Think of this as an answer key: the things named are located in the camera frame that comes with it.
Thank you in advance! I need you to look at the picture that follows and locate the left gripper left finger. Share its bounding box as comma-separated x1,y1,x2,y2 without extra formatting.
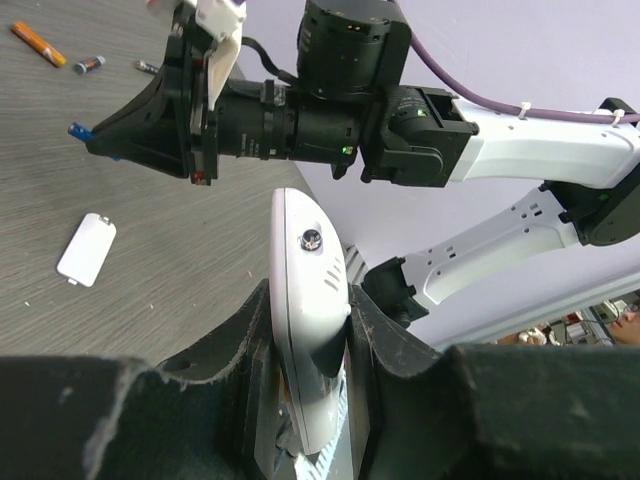
1,282,279,479

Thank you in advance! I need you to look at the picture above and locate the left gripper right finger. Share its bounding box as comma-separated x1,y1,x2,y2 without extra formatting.
345,286,639,479

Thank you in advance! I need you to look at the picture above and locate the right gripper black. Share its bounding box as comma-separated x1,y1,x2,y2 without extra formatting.
86,30,295,185

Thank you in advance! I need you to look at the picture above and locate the blue battery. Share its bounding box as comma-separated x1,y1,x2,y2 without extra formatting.
68,122,94,144

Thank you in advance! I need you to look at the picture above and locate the white battery cover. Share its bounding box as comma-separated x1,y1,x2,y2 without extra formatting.
56,213,117,288

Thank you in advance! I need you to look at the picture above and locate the white remote control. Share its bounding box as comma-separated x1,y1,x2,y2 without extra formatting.
269,187,351,457

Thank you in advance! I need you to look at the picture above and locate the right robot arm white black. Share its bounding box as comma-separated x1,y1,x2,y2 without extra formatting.
86,1,639,326

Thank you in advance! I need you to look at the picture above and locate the grey black battery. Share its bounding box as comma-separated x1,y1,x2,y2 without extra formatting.
134,60,159,75

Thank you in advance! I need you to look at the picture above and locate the dark battery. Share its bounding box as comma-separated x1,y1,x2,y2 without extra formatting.
73,55,106,75

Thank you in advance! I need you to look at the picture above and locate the orange battery near plate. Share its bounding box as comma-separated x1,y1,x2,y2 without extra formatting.
11,21,66,68

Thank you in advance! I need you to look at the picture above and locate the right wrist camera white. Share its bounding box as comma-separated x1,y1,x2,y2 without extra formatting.
144,0,249,112

